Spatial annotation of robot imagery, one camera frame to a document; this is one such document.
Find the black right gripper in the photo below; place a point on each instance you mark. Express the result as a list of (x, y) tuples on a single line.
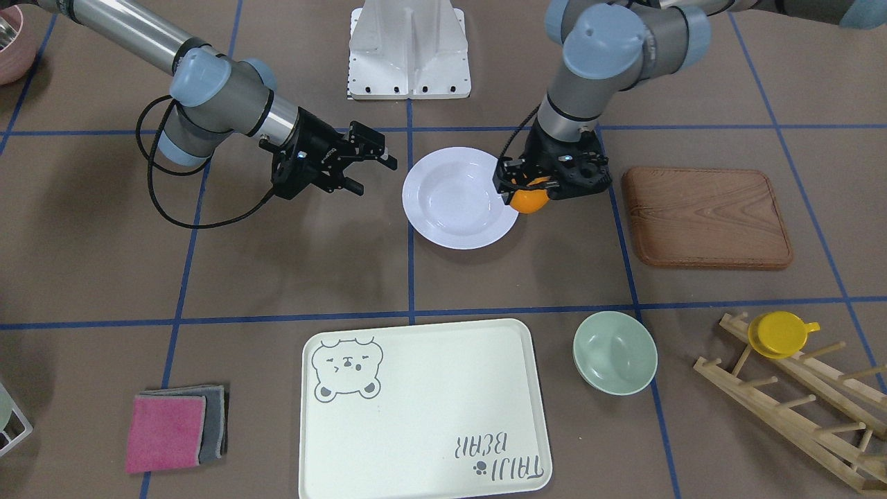
[(311, 137)]

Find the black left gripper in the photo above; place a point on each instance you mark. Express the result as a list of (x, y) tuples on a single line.
[(540, 147)]

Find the orange fruit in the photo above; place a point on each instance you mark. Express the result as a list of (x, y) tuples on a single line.
[(528, 201)]

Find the white plate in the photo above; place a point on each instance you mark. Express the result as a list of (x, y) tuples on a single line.
[(450, 199)]

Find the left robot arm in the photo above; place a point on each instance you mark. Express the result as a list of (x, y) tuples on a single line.
[(611, 46)]

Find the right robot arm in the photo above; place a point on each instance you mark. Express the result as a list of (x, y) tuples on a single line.
[(215, 96)]

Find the cream bear tray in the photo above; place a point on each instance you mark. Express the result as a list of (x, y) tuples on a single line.
[(450, 410)]

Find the green bowl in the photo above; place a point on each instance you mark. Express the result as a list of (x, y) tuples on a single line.
[(615, 353)]

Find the wooden cutting board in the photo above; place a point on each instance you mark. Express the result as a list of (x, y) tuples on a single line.
[(716, 218)]

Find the yellow mug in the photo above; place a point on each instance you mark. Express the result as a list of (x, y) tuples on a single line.
[(779, 334)]

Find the grey cloth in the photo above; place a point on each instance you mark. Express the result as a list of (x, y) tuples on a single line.
[(213, 436)]

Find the pink cloth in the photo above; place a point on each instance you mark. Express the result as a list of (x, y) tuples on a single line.
[(165, 433)]

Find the wooden mug rack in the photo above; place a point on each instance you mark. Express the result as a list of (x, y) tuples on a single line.
[(835, 423)]

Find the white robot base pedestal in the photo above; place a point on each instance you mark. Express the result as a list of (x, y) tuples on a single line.
[(408, 50)]

